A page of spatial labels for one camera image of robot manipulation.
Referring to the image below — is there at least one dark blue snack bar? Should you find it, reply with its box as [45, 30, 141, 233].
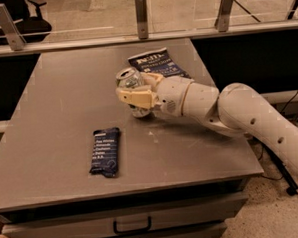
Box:
[90, 127, 120, 178]

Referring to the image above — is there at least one silver green 7up can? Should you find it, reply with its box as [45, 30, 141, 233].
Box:
[116, 67, 151, 119]

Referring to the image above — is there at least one right metal railing bracket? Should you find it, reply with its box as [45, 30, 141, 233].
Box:
[214, 0, 234, 32]

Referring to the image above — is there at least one middle metal railing bracket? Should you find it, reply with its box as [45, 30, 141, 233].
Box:
[135, 0, 149, 39]

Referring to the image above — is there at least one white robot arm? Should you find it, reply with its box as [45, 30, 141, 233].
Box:
[115, 68, 298, 176]

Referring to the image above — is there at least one left metal railing bracket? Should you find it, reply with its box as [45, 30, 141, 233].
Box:
[0, 3, 26, 51]

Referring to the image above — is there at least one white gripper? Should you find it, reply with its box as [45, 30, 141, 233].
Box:
[115, 72, 193, 117]

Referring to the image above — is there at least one blue chip bag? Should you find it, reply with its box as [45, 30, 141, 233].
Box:
[128, 48, 189, 78]

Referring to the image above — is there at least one grey drawer with black handle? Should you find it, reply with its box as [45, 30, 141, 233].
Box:
[3, 191, 247, 238]

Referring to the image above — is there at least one metal railing bracket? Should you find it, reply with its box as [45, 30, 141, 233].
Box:
[135, 0, 149, 39]
[0, 3, 26, 51]
[214, 0, 234, 32]

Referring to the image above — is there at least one black office chair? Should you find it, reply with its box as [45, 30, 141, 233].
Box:
[0, 0, 52, 45]

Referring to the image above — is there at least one black floor cable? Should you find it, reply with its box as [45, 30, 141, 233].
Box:
[254, 89, 298, 186]

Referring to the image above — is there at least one black floor stand bar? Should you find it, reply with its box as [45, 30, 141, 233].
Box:
[258, 142, 298, 197]

